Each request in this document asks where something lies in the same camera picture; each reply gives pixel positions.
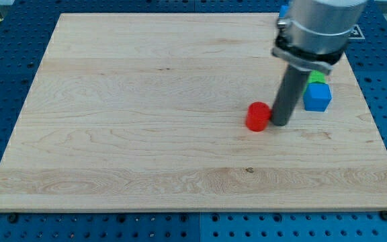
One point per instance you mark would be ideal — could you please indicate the red star block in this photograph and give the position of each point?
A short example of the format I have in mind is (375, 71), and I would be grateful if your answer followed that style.
(258, 116)

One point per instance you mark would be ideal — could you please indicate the blue cube block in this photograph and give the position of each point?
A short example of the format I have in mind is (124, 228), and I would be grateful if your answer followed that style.
(317, 97)

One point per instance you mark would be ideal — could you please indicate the green block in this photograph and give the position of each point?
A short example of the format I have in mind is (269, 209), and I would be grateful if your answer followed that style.
(315, 77)

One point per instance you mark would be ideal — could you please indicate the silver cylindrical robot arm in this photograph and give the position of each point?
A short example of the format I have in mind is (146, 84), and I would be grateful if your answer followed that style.
(313, 34)

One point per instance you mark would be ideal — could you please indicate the light wooden board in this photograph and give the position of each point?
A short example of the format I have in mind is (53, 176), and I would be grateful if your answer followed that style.
(146, 113)

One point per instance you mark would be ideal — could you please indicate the small blue block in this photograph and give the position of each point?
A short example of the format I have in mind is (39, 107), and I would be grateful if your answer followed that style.
(283, 11)

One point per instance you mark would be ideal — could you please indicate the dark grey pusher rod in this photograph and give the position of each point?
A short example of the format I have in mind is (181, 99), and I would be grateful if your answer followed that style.
(289, 92)

